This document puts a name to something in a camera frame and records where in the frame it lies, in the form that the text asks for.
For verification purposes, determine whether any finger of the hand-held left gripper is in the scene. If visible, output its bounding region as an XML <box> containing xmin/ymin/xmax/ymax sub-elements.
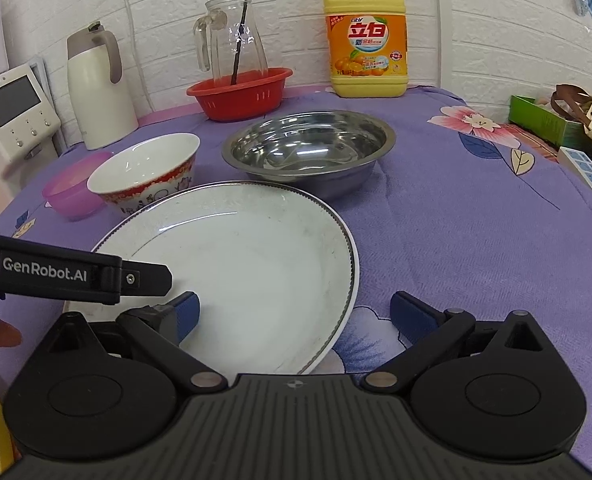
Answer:
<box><xmin>119</xmin><ymin>260</ymin><xmax>173</xmax><ymax>298</ymax></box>

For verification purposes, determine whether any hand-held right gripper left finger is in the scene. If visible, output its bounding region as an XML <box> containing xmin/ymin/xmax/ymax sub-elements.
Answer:
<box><xmin>43</xmin><ymin>291</ymin><xmax>228</xmax><ymax>394</ymax></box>

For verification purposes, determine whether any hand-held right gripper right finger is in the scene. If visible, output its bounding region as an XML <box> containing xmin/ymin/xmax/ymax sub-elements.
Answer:
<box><xmin>360</xmin><ymin>290</ymin><xmax>553</xmax><ymax>391</ymax></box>

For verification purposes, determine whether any white plate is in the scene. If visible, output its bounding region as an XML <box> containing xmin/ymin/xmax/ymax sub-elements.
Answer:
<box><xmin>63</xmin><ymin>181</ymin><xmax>361</xmax><ymax>376</ymax></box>

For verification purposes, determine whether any white patterned ceramic bowl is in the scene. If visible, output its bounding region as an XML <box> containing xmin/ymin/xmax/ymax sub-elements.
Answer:
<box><xmin>87</xmin><ymin>133</ymin><xmax>201</xmax><ymax>219</ymax></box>

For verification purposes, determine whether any stainless steel bowl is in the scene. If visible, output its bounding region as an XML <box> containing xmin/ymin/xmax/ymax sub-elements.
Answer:
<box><xmin>221</xmin><ymin>110</ymin><xmax>397</xmax><ymax>200</ymax></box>

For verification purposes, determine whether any purple plastic bowl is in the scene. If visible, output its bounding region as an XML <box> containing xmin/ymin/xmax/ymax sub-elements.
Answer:
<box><xmin>42</xmin><ymin>151</ymin><xmax>115</xmax><ymax>222</ymax></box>

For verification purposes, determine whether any purple floral tablecloth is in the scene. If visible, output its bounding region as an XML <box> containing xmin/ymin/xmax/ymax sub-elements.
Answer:
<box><xmin>0</xmin><ymin>85</ymin><xmax>592</xmax><ymax>480</ymax></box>

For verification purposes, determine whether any white appliance with screen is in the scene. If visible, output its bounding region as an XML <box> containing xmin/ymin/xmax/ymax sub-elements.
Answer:
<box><xmin>0</xmin><ymin>57</ymin><xmax>63</xmax><ymax>177</ymax></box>

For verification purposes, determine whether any white thermos jug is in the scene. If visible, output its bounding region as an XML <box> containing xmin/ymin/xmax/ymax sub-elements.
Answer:
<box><xmin>66</xmin><ymin>21</ymin><xmax>139</xmax><ymax>151</ymax></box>

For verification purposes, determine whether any red plastic basket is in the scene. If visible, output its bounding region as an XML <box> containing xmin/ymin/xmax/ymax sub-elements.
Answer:
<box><xmin>186</xmin><ymin>67</ymin><xmax>294</xmax><ymax>122</ymax></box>

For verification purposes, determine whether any white power strip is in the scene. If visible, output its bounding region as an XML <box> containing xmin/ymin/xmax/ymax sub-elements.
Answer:
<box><xmin>557</xmin><ymin>147</ymin><xmax>592</xmax><ymax>222</ymax></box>

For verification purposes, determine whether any green box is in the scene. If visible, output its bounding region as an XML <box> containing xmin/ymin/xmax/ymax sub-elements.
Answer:
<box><xmin>508</xmin><ymin>95</ymin><xmax>585</xmax><ymax>149</ymax></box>

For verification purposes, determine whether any glass pitcher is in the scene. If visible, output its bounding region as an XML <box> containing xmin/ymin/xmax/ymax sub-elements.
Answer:
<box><xmin>192</xmin><ymin>0</ymin><xmax>269</xmax><ymax>89</ymax></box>

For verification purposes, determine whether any yellow detergent pump bottle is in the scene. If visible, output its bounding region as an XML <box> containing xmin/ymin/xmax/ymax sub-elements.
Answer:
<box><xmin>322</xmin><ymin>0</ymin><xmax>410</xmax><ymax>99</ymax></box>

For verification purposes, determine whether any dark stirring stick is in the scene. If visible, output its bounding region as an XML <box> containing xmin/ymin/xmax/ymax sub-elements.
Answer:
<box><xmin>230</xmin><ymin>0</ymin><xmax>254</xmax><ymax>86</ymax></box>

